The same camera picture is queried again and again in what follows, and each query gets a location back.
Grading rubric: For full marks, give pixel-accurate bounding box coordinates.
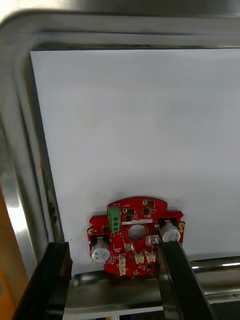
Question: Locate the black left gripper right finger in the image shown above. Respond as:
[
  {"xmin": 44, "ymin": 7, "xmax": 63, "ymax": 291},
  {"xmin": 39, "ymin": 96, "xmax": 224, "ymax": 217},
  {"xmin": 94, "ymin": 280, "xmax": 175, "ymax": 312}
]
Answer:
[{"xmin": 157, "ymin": 239, "xmax": 217, "ymax": 320}]

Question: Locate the steel tray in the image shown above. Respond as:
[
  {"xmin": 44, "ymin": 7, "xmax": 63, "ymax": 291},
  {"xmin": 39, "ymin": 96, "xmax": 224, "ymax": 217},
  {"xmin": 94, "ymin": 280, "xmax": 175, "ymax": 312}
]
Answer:
[{"xmin": 0, "ymin": 9, "xmax": 240, "ymax": 320}]

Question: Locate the yellow-orange plastic bin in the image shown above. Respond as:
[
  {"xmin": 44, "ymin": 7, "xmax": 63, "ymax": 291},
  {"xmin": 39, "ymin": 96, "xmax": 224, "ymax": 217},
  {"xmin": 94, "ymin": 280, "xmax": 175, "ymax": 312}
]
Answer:
[{"xmin": 0, "ymin": 186, "xmax": 30, "ymax": 320}]

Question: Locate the round red circuit board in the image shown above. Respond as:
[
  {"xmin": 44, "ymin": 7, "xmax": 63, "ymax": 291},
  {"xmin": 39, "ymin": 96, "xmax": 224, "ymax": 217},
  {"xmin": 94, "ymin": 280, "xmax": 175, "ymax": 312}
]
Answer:
[{"xmin": 86, "ymin": 196, "xmax": 186, "ymax": 277}]

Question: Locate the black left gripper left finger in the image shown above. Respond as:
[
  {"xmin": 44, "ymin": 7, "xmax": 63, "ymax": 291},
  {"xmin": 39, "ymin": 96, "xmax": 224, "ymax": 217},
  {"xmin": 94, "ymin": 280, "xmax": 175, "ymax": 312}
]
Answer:
[{"xmin": 11, "ymin": 241, "xmax": 74, "ymax": 320}]

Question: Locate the white paper sheet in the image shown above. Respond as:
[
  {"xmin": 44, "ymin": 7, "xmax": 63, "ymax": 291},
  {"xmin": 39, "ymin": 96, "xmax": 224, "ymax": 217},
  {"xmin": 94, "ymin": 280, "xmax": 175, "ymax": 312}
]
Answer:
[{"xmin": 29, "ymin": 48, "xmax": 240, "ymax": 276}]

